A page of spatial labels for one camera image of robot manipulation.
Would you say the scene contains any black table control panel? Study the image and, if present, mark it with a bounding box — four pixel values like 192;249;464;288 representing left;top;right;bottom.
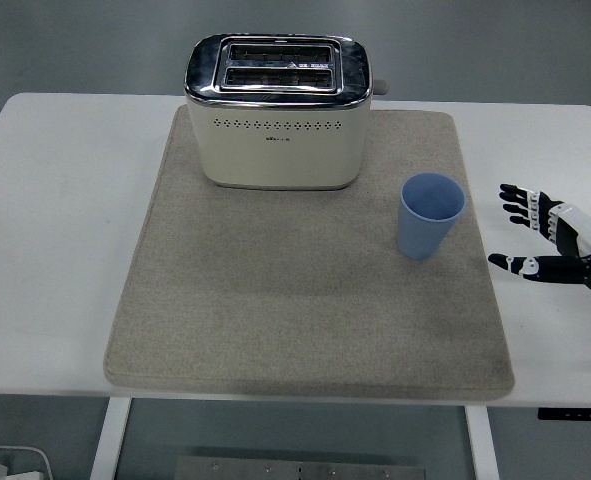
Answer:
538;408;591;422

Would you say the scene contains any white table leg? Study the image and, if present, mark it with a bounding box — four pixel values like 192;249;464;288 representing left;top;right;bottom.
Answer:
464;407;500;480
88;398;132;480

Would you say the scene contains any grey metal plate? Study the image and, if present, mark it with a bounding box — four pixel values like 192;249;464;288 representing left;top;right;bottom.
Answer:
174;455;426;480

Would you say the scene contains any white tray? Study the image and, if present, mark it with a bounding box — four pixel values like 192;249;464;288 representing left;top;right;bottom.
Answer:
0;445;54;480

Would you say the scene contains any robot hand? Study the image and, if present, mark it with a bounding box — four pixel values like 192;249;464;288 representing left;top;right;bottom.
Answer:
488;183;591;294

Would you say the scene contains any blue plastic cup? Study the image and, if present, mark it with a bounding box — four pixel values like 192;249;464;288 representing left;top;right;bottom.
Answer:
396;172;467;261

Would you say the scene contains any cream and chrome toaster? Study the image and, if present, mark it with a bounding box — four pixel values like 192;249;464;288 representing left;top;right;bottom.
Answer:
182;33;391;192

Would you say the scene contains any beige fabric mat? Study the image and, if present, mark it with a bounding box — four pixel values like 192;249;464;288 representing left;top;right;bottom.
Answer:
103;107;517;401

